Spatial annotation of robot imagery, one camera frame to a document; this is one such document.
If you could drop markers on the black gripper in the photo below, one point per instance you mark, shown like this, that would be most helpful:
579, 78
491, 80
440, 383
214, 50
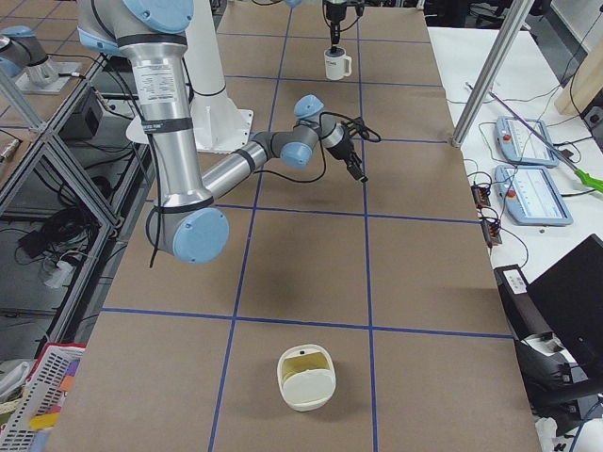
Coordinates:
343, 152
334, 19

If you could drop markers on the white plastic cup with handle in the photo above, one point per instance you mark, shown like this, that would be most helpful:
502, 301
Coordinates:
337, 63

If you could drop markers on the silver reacher grabber green handle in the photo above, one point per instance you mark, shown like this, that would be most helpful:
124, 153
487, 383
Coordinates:
585, 178

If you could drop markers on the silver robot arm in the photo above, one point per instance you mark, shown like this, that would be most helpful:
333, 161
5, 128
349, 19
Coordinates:
185, 221
23, 52

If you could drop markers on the far blue teach pendant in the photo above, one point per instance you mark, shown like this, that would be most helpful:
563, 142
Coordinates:
519, 146

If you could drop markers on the blue teach pendant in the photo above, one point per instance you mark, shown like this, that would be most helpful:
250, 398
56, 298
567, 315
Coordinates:
529, 195
519, 146

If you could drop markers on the near blue teach pendant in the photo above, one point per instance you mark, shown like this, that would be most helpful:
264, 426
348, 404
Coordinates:
529, 195

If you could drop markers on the black laptop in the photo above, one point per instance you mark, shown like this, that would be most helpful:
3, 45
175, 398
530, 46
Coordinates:
569, 297

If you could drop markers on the white plastic basket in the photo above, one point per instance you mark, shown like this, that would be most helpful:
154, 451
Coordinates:
28, 427

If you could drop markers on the white camera pole with base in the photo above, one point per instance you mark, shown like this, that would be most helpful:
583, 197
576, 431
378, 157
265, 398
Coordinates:
219, 126

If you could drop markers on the aluminium frame post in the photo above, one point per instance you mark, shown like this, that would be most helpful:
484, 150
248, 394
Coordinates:
505, 38

